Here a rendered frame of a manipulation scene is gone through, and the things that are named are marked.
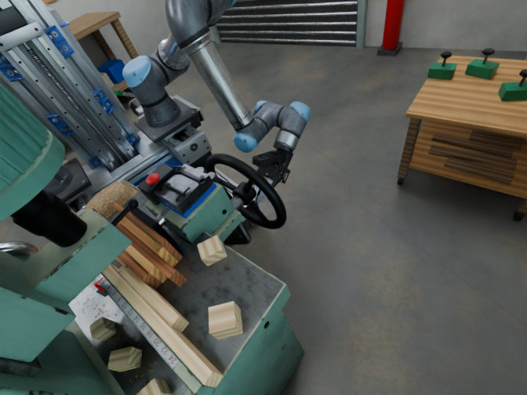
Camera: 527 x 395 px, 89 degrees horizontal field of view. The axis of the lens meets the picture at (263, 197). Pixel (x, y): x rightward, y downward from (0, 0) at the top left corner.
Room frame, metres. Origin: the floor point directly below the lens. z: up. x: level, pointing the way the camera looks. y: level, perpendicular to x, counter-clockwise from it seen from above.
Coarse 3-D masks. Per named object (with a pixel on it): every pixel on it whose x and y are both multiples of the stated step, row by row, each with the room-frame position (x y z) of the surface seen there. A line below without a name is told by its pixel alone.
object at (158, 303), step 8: (120, 272) 0.32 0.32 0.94; (128, 280) 0.30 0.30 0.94; (136, 280) 0.29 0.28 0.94; (136, 288) 0.27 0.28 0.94; (144, 288) 0.27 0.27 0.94; (152, 288) 0.27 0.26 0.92; (144, 296) 0.25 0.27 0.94; (152, 296) 0.24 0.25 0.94; (160, 296) 0.25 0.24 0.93; (152, 304) 0.23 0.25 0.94; (160, 304) 0.22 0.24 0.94; (168, 304) 0.22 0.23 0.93; (160, 312) 0.21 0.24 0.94; (168, 312) 0.21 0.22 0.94; (176, 312) 0.21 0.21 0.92; (168, 320) 0.19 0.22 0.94; (176, 320) 0.19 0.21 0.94; (184, 320) 0.19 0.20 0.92; (176, 328) 0.18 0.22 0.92
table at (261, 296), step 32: (224, 224) 0.40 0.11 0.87; (192, 256) 0.33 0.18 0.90; (160, 288) 0.28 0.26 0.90; (192, 288) 0.25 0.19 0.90; (224, 288) 0.23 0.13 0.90; (256, 288) 0.21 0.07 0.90; (288, 288) 0.20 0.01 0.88; (192, 320) 0.19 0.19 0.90; (256, 320) 0.16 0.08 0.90; (224, 352) 0.13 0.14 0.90; (224, 384) 0.09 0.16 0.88
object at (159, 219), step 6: (132, 210) 0.42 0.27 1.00; (138, 210) 0.42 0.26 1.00; (168, 210) 0.42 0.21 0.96; (138, 216) 0.40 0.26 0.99; (144, 216) 0.39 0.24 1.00; (150, 216) 0.39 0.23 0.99; (156, 216) 0.42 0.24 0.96; (162, 216) 0.41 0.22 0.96; (144, 222) 0.38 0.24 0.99; (150, 222) 0.37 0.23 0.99; (156, 222) 0.37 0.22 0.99; (162, 222) 0.40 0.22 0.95; (156, 228) 0.36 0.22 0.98; (162, 228) 0.37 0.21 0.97; (162, 234) 0.36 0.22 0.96; (168, 234) 0.37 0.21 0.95; (168, 240) 0.36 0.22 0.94; (174, 240) 0.37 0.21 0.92; (174, 246) 0.36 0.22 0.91
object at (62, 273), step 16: (96, 224) 0.34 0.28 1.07; (80, 240) 0.31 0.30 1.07; (96, 240) 0.31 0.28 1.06; (112, 240) 0.32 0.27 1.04; (128, 240) 0.33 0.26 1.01; (32, 256) 0.31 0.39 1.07; (48, 256) 0.30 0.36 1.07; (64, 256) 0.29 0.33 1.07; (80, 256) 0.29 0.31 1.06; (96, 256) 0.30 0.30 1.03; (112, 256) 0.31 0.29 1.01; (32, 272) 0.28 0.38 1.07; (48, 272) 0.27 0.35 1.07; (64, 272) 0.27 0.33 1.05; (80, 272) 0.28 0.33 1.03; (96, 272) 0.29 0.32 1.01; (48, 288) 0.25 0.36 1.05; (64, 288) 0.26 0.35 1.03; (80, 288) 0.27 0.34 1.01
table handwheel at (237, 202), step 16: (208, 160) 0.60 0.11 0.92; (224, 160) 0.54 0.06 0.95; (240, 160) 0.52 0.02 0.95; (256, 176) 0.47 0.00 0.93; (240, 192) 0.52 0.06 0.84; (272, 192) 0.44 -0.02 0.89; (240, 208) 0.58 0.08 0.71; (256, 208) 0.51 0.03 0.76; (256, 224) 0.51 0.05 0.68; (272, 224) 0.46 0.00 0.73
